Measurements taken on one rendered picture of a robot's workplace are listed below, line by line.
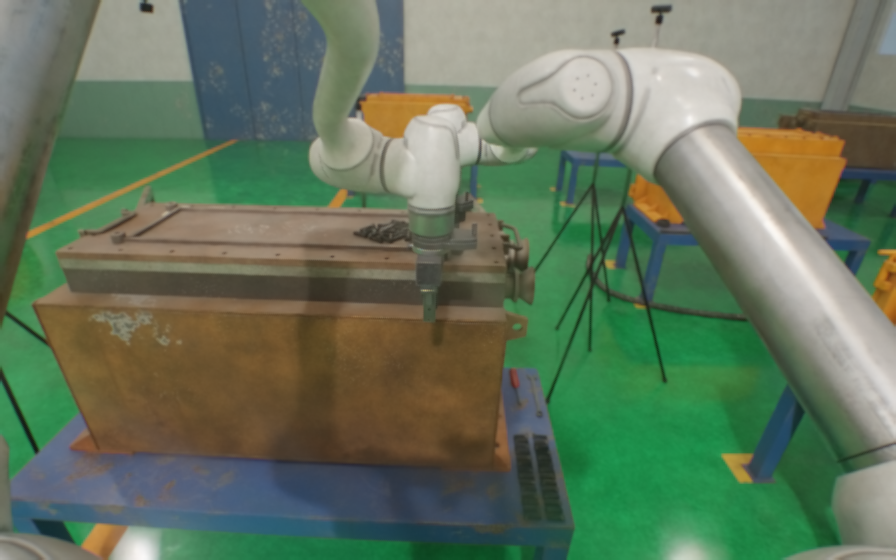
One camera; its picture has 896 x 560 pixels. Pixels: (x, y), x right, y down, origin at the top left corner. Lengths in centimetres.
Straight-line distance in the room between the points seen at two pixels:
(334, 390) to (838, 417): 121
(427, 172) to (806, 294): 56
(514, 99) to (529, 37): 978
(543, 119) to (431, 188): 30
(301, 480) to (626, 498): 155
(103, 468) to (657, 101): 187
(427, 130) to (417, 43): 948
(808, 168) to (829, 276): 417
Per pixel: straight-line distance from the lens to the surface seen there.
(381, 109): 649
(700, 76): 68
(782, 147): 459
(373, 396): 143
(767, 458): 283
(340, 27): 55
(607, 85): 58
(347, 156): 83
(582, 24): 1061
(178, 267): 148
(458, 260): 127
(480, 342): 128
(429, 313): 94
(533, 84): 59
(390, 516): 154
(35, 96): 46
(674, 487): 268
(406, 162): 82
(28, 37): 47
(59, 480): 200
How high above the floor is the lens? 189
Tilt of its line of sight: 27 degrees down
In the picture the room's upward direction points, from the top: 2 degrees clockwise
